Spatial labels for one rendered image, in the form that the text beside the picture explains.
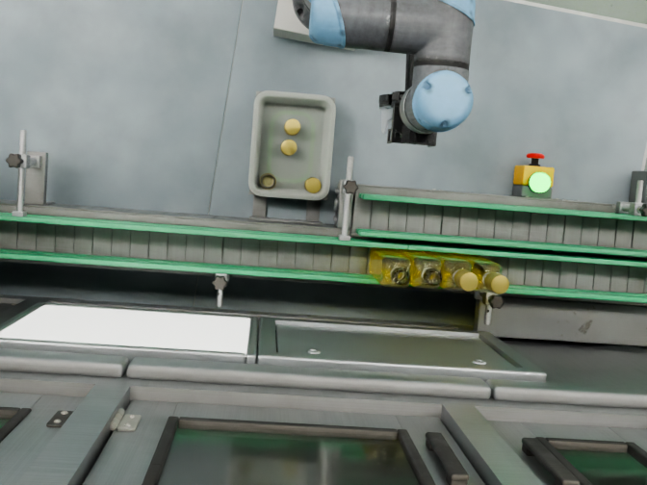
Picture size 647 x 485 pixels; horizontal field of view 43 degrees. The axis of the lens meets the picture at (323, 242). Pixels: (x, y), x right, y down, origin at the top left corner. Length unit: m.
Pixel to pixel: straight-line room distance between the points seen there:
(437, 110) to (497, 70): 0.85
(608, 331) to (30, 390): 1.21
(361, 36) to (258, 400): 0.53
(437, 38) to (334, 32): 0.13
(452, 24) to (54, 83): 1.04
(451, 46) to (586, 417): 0.58
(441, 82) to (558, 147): 0.90
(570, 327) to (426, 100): 0.90
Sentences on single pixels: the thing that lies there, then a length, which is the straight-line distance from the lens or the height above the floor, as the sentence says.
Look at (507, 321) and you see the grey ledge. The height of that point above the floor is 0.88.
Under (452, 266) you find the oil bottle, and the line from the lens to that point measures 1.54.
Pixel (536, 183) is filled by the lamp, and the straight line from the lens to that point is 1.82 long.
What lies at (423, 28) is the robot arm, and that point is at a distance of 1.10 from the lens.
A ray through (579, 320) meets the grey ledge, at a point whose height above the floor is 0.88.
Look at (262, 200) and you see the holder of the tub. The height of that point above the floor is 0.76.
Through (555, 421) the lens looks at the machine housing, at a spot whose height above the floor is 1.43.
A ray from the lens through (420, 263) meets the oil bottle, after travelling 1.53.
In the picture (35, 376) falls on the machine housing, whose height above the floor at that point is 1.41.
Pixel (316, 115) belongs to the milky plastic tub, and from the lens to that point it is 1.82.
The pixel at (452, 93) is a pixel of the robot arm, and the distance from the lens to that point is 1.08.
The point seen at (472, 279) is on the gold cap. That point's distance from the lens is 1.48.
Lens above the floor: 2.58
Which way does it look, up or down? 84 degrees down
